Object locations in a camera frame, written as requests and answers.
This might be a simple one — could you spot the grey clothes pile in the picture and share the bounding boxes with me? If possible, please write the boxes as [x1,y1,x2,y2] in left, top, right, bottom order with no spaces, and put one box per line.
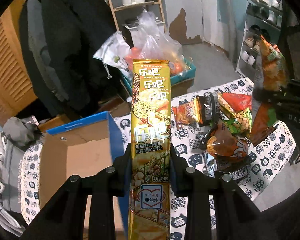
[0,116,44,238]

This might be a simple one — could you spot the cat pattern table cloth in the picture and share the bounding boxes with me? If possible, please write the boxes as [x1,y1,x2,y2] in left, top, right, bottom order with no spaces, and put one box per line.
[20,77,294,240]

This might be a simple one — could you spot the clear plastic bag of goods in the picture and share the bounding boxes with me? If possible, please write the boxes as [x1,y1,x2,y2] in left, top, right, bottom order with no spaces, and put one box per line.
[125,10,187,76]

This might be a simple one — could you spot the black hanging coat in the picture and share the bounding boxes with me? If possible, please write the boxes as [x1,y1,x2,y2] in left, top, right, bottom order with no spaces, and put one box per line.
[19,0,123,120]

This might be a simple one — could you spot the yellow potato stick snack pack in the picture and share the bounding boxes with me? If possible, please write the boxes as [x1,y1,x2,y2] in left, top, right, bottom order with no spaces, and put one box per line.
[128,59,171,239]

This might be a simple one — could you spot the wooden shelf rack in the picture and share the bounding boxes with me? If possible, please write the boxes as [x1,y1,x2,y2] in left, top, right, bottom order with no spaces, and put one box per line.
[107,0,167,33]

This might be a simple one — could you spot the white printed plastic bag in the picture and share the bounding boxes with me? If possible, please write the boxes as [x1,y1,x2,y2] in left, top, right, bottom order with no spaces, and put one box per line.
[93,31,130,70]

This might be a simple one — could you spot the blue cardboard box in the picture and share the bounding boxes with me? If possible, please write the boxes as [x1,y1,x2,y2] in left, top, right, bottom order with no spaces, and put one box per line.
[44,112,129,234]

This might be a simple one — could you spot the shoe rack with shoes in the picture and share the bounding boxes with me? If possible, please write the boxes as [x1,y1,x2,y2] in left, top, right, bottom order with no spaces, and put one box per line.
[236,0,283,80]

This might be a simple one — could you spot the orange brown chips bag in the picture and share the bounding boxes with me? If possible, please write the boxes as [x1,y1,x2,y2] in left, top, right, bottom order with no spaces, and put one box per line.
[200,120,250,173]

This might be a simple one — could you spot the wooden louvered cabinet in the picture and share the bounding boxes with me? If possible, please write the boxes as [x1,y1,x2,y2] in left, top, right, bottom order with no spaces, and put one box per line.
[0,0,37,126]

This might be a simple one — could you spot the red snack bag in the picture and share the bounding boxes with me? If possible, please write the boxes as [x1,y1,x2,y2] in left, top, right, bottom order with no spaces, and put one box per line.
[222,93,252,113]

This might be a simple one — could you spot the black snack bag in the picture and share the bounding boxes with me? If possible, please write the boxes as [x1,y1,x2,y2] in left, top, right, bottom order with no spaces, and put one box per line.
[203,92,220,125]

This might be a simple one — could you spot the orange noodle snack bag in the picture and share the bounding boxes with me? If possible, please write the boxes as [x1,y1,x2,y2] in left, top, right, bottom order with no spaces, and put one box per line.
[172,96,204,129]

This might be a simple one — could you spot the green bean snack bag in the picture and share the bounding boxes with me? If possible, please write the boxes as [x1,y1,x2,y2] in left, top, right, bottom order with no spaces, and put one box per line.
[217,92,253,136]

